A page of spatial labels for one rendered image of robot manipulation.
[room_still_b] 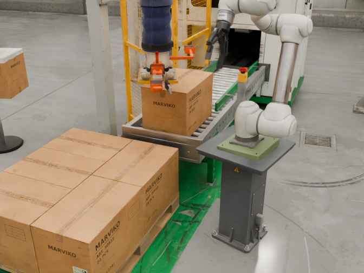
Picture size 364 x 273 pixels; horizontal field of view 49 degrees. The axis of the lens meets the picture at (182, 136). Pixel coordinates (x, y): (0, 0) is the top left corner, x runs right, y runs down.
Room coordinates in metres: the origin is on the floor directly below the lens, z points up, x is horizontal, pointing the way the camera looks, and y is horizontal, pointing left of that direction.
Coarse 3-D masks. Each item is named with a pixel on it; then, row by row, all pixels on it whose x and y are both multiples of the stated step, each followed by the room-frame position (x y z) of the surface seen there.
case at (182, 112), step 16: (192, 80) 3.22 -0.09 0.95; (208, 80) 3.34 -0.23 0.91; (144, 96) 3.05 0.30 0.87; (160, 96) 2.99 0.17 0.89; (176, 96) 2.93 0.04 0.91; (192, 96) 3.01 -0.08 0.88; (208, 96) 3.35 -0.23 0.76; (144, 112) 3.05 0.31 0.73; (160, 112) 2.99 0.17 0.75; (176, 112) 2.93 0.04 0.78; (192, 112) 3.01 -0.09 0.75; (208, 112) 3.36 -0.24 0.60; (160, 128) 2.99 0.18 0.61; (176, 128) 2.93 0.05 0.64; (192, 128) 3.02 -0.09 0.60
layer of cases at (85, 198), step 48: (48, 144) 2.84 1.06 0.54; (96, 144) 2.84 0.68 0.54; (144, 144) 2.84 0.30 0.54; (0, 192) 2.15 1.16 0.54; (48, 192) 2.15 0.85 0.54; (96, 192) 2.15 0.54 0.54; (144, 192) 2.24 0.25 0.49; (0, 240) 1.93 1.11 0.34; (48, 240) 1.78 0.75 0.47; (96, 240) 1.73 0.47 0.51
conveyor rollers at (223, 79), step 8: (216, 72) 4.85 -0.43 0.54; (224, 72) 4.81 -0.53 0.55; (232, 72) 4.86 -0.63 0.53; (216, 80) 4.48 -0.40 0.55; (224, 80) 4.52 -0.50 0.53; (232, 80) 4.49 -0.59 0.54; (248, 80) 4.50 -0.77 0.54; (216, 88) 4.19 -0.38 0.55; (224, 88) 4.24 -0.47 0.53; (216, 96) 3.92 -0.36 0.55; (224, 104) 3.70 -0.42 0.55; (216, 112) 3.52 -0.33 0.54; (208, 120) 3.36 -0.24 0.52; (200, 128) 3.12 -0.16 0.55; (192, 136) 2.96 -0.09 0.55
